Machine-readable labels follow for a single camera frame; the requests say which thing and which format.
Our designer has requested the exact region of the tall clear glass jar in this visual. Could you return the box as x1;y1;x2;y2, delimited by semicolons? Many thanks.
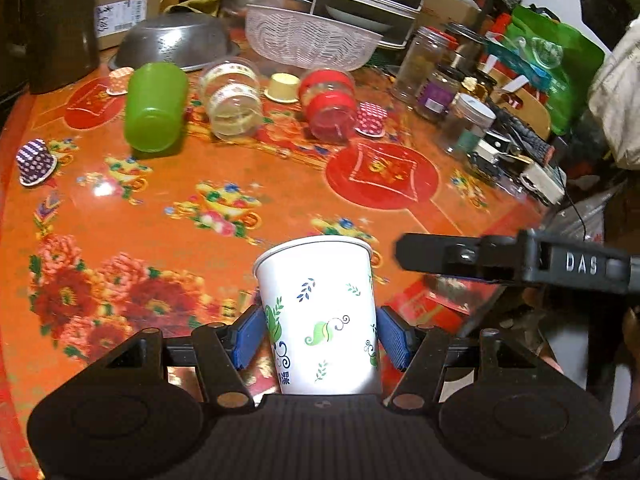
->
390;26;449;104

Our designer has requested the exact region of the steel colander bowl upside down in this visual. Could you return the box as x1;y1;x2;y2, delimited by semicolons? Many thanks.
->
107;12;240;73

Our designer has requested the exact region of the small yellow plastic cup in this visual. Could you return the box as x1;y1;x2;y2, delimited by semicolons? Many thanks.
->
264;73;300;104

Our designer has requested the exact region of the clear jar with white tape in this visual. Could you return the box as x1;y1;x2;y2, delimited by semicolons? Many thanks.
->
198;56;264;142

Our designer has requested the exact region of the red floral tablecloth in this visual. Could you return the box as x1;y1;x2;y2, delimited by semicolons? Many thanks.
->
1;66;544;479

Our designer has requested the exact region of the jar with grey lid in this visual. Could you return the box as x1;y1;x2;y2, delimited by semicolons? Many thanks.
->
437;93;496;159

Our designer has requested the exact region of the jar with purple label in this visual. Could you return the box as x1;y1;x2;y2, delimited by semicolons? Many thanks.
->
416;64;464;122

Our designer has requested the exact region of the white paper cup green print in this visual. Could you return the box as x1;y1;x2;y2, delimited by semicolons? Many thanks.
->
253;235;382;396

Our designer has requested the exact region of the purple polka dot cupcake liner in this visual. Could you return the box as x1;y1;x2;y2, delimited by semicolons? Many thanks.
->
15;139;58;188

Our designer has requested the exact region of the orange polka dot cupcake liner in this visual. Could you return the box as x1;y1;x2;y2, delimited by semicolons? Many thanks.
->
106;67;134;96

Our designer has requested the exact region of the red white cupcake liner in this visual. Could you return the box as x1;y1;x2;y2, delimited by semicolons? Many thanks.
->
355;102;387;139

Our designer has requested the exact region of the green plastic cup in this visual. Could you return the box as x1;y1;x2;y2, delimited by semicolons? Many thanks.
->
124;62;189;154

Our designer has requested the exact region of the green plastic bag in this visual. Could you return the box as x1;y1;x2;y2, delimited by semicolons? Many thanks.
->
487;6;605;136

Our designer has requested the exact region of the dark brown plastic pitcher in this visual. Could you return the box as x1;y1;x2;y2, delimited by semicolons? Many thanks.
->
1;0;99;94

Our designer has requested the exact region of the clear white plastic basket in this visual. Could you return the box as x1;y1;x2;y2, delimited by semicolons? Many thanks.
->
245;4;382;72

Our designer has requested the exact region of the red lidded clear jar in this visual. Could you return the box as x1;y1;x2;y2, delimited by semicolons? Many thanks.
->
298;67;357;144

